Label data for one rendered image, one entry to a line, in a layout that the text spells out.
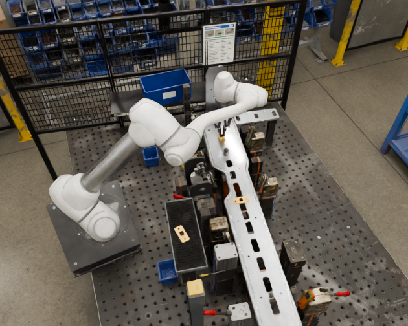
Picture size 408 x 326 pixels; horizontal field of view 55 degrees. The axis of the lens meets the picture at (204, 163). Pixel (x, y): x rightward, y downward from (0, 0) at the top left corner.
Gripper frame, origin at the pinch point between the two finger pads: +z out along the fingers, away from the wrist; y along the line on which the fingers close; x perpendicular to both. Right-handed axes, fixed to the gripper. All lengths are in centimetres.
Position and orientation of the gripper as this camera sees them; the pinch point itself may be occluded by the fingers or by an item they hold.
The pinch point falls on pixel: (221, 130)
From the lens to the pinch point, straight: 234.1
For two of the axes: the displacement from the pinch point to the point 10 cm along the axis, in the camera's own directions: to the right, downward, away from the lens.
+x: -1.9, -7.5, 6.3
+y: 9.8, -1.5, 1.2
